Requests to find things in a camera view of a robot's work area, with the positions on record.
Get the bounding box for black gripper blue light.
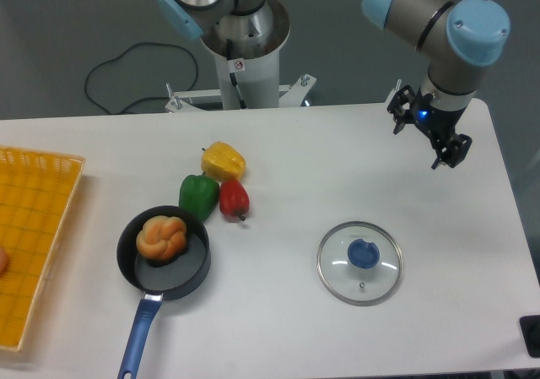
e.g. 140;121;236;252
386;85;473;169

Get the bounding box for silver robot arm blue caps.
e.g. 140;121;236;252
361;0;510;168

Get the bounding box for glass pot lid blue knob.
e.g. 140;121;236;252
316;221;403;306

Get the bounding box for red bell pepper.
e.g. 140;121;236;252
219;179;250;221

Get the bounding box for yellow bell pepper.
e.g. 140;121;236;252
201;141;246;181

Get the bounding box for black device at table edge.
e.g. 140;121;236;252
519;315;540;358

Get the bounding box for green bell pepper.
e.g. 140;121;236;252
178;175;219;222

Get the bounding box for knotted bread roll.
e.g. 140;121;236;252
136;215;187;263

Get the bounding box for yellow woven basket tray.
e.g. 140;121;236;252
1;146;85;352

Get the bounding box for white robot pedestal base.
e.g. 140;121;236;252
165;0;316;112

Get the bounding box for dark saucepan blue handle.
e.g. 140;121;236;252
116;205;211;378

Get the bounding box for black cable on floor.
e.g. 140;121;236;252
84;41;199;116

